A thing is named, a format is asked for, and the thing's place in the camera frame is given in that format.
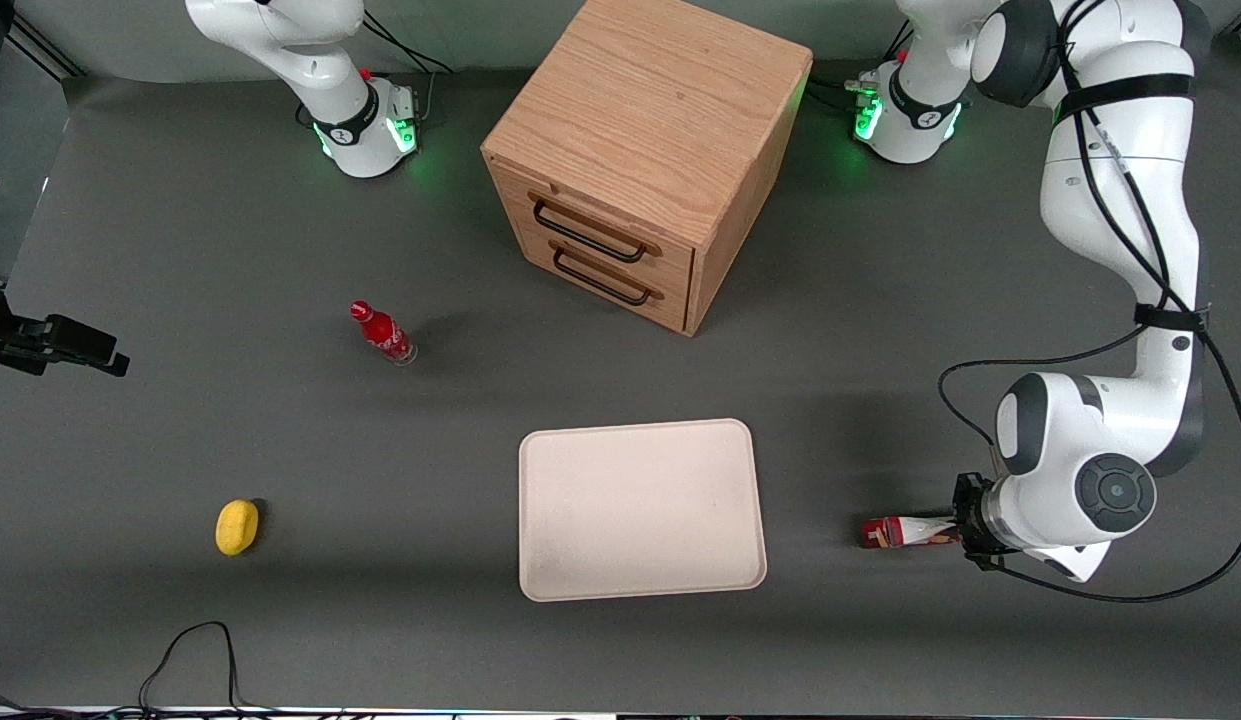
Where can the red cola bottle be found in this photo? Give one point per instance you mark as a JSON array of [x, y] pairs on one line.
[[382, 333]]

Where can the yellow lemon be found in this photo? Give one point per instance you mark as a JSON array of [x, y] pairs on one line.
[[237, 527]]

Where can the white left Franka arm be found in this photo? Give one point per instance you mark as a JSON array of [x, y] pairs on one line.
[[1110, 200]]

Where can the wooden drawer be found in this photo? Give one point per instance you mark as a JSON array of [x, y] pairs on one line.
[[670, 308], [670, 265]]

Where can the wooden drawer cabinet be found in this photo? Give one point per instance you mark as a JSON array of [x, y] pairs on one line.
[[650, 100]]

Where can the red cookie box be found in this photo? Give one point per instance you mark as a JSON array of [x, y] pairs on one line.
[[900, 532]]

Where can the beige plastic tray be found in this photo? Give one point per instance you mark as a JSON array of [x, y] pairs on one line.
[[640, 510]]

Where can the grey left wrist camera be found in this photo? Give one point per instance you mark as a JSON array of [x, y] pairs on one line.
[[1085, 562]]

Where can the black frame strut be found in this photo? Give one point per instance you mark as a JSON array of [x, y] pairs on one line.
[[45, 52]]

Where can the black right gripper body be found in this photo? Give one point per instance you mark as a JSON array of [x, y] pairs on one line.
[[25, 341]]

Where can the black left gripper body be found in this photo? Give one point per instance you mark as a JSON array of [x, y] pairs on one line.
[[971, 520]]

